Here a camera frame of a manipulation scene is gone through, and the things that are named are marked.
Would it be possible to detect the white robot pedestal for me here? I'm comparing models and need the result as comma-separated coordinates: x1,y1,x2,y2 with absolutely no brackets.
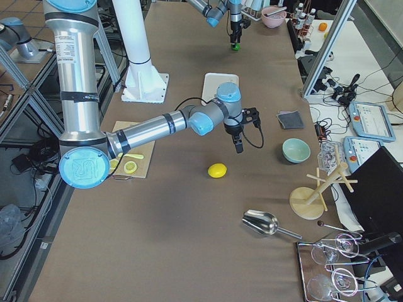
113,0,169,104

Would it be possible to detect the wooden mug tree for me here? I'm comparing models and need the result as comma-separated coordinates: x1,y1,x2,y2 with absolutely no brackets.
289,146,358,220

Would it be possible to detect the black monitor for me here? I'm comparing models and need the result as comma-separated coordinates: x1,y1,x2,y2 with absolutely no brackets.
343,147,402,234

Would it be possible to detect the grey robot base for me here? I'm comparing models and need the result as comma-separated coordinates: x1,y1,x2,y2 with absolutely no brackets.
1,17,45,64

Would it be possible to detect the upper wine glass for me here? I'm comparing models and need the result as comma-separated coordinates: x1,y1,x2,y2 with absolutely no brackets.
311,233,360,266

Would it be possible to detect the orange fruit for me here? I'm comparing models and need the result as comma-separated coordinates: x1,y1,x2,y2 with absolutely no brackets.
318,22,327,32

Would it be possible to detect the lemon slice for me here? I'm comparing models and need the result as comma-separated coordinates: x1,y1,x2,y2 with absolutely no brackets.
123,160,138,174

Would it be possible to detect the shiny metal scoop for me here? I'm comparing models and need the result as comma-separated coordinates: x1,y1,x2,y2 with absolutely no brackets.
242,209,302,240

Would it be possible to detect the lower wine glass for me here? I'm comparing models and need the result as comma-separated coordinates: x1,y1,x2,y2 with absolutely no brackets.
307,268,358,301

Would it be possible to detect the upper teach pendant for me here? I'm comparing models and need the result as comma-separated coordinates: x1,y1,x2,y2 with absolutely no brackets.
348,101,396,142

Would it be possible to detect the lower teach pendant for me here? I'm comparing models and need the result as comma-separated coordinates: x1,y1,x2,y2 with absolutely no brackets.
343,136,383,173

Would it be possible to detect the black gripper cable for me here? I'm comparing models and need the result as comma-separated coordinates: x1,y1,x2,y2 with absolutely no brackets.
242,121,264,149

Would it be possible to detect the teach pendant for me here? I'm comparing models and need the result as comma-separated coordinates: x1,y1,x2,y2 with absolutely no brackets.
343,136,383,173
348,101,396,142

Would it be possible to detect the pink bowl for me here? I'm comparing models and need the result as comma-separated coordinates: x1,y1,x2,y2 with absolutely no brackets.
261,6,287,28

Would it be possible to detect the dark tipped stick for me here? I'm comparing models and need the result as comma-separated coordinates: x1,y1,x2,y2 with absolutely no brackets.
317,220,346,232

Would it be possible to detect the green small object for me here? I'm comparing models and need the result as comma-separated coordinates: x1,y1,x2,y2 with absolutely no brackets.
230,43,241,51

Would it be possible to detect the grey folded cloth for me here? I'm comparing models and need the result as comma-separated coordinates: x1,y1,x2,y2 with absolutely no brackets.
276,111,304,130

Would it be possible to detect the metal wire glass rack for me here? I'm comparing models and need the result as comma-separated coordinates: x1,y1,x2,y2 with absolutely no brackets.
296,233,378,301

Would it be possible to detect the wine glass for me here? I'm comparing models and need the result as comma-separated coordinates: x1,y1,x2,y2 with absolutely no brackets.
311,233,360,266
307,268,358,301

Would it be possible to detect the yellow plastic knife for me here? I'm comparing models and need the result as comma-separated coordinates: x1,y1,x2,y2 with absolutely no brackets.
117,153,144,160

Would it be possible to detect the clear plastic container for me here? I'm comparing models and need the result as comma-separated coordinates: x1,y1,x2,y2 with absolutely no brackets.
317,142,343,173

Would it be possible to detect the mint green bowl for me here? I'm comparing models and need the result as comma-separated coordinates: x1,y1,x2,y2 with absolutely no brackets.
282,138,311,164

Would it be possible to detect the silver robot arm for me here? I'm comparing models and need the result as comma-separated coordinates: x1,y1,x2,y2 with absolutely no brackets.
43,1,258,189
187,0,251,51

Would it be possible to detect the yellow lemon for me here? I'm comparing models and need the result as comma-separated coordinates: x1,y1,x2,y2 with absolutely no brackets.
207,163,227,179

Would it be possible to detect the wooden cutting board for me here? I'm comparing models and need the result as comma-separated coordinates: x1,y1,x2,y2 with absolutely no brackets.
109,141,155,179

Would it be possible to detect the copper bottle rack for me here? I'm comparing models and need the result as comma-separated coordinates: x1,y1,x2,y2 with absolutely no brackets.
290,1,316,42

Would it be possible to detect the white plastic tray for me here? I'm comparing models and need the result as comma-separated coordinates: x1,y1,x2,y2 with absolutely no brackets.
201,72,239,106

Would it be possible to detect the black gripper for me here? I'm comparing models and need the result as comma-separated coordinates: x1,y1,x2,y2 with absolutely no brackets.
230,18,251,45
224,107,259,154

